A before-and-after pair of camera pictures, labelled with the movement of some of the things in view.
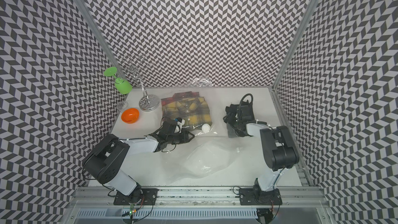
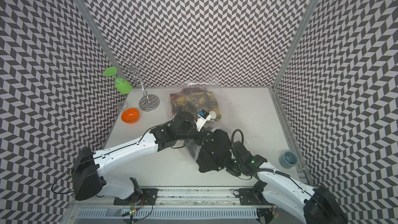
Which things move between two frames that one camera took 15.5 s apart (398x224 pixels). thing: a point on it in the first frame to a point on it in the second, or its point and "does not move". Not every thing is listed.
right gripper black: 229,117 to 237,173
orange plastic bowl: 130,115 does not move
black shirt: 238,116 to 213,151
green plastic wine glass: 121,85 does not move
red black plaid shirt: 178,96 to 186,91
